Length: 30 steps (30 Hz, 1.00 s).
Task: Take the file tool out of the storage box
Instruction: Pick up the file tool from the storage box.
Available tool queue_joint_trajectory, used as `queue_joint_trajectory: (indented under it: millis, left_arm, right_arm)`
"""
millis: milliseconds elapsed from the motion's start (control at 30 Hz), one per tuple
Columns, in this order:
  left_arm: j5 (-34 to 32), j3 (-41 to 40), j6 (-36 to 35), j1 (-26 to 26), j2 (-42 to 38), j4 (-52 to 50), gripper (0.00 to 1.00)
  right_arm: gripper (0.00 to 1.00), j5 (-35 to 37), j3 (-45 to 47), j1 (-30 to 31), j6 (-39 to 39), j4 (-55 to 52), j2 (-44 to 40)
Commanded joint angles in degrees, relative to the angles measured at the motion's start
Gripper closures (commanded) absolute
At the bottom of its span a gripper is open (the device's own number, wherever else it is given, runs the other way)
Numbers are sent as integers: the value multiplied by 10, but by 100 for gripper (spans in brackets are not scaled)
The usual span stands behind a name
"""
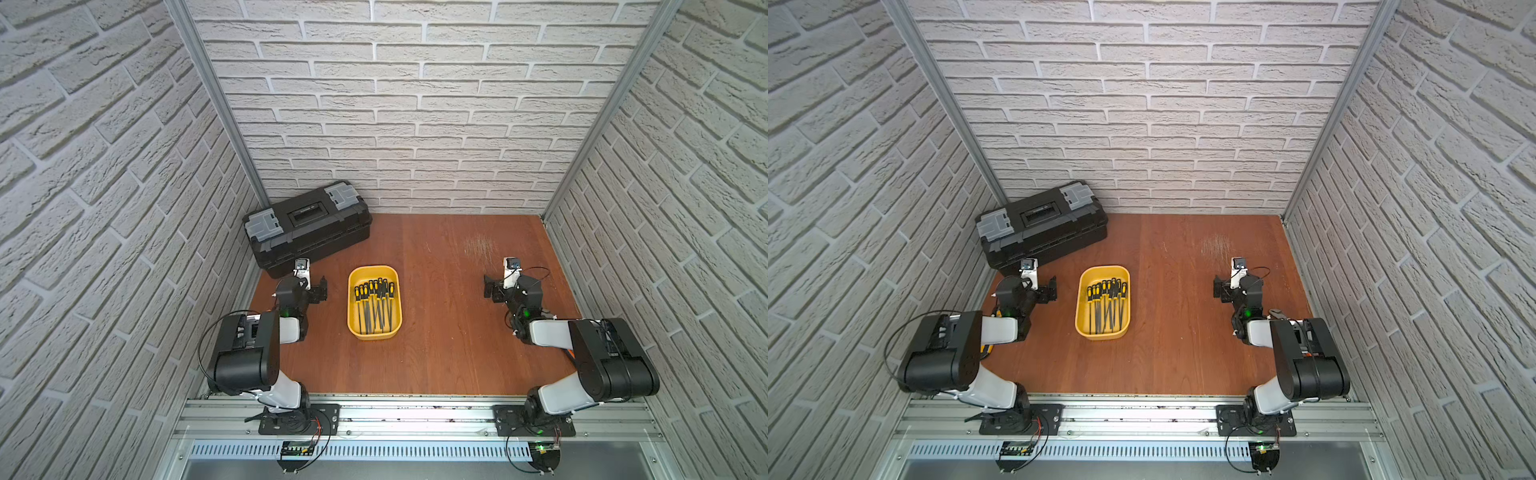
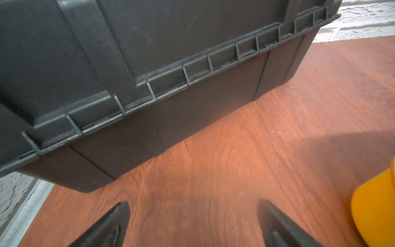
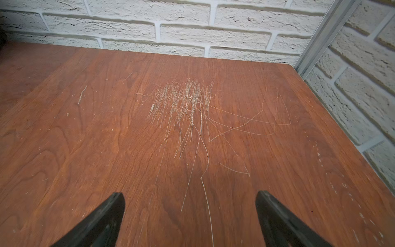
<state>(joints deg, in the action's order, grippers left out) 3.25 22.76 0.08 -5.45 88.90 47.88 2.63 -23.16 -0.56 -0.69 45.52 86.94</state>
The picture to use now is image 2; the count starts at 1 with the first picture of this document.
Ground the yellow plastic tray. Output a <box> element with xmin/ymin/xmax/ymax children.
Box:
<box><xmin>351</xmin><ymin>160</ymin><xmax>395</xmax><ymax>247</ymax></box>

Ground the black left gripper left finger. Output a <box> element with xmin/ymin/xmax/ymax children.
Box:
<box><xmin>70</xmin><ymin>201</ymin><xmax>131</xmax><ymax>247</ymax></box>

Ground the black plastic toolbox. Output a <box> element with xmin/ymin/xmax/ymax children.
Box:
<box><xmin>1</xmin><ymin>1</ymin><xmax>341</xmax><ymax>193</ymax></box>

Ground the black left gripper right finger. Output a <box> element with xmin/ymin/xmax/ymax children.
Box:
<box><xmin>257</xmin><ymin>199</ymin><xmax>322</xmax><ymax>247</ymax></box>

